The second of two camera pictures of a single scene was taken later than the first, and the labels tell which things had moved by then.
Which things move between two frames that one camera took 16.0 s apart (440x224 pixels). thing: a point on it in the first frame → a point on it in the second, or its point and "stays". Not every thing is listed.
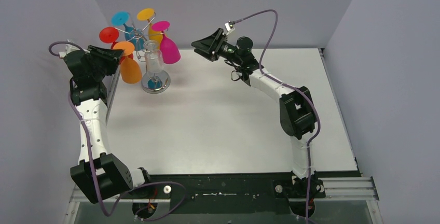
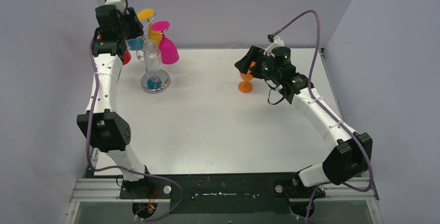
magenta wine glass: x=168 y=47 stays
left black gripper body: x=96 y=54 → x=134 y=25
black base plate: x=217 y=193 stays
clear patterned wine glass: x=153 y=56 stays
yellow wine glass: x=146 y=14 stays
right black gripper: x=210 y=44 → x=255 y=55
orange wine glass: x=130 y=70 → x=246 y=86
